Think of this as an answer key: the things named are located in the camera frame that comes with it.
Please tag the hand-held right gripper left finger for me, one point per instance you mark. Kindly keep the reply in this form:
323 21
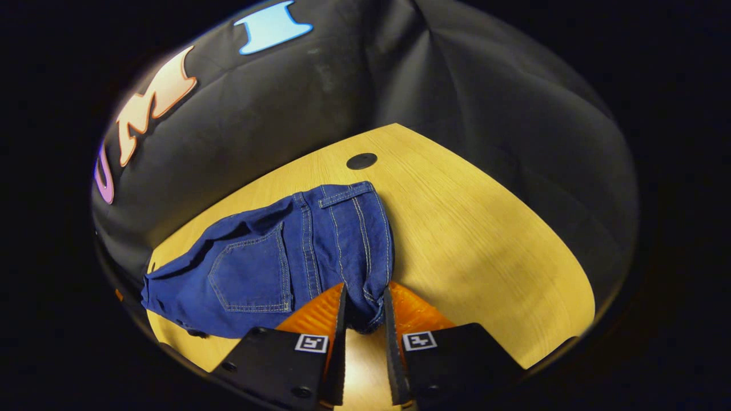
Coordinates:
338 354

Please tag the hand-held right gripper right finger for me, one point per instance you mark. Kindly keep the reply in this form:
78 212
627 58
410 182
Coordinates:
390 354

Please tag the blue denim jeans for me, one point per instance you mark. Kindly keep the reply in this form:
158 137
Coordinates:
257 268

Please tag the black round table grommet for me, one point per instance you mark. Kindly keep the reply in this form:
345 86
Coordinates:
361 161

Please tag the black backdrop cloth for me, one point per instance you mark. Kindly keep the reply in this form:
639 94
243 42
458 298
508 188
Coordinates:
457 85

